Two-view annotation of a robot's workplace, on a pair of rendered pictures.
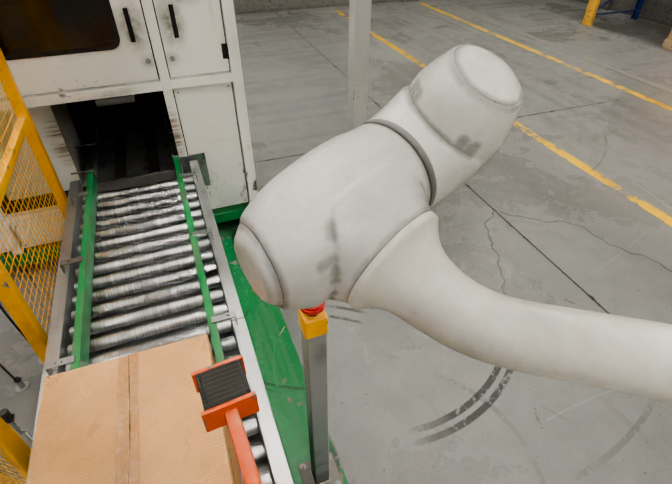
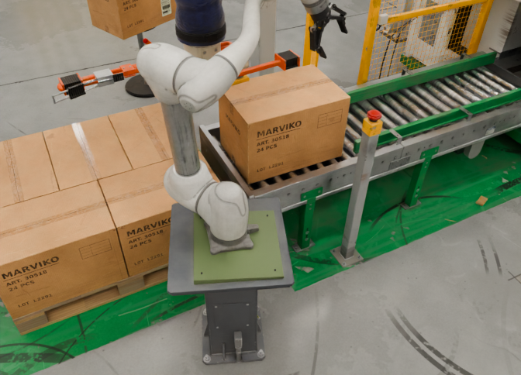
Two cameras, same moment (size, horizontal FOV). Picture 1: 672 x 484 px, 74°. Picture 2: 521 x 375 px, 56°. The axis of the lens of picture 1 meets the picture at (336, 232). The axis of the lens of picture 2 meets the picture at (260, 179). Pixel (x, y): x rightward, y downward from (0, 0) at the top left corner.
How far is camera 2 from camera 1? 188 cm
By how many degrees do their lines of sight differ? 62
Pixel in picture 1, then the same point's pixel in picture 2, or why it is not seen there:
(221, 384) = (287, 54)
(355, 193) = not seen: outside the picture
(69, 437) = (290, 76)
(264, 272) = not seen: outside the picture
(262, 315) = (458, 207)
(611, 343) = (246, 9)
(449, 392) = (443, 338)
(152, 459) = (286, 95)
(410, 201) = not seen: outside the picture
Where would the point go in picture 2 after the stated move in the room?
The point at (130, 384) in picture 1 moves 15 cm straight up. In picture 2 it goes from (316, 83) to (319, 58)
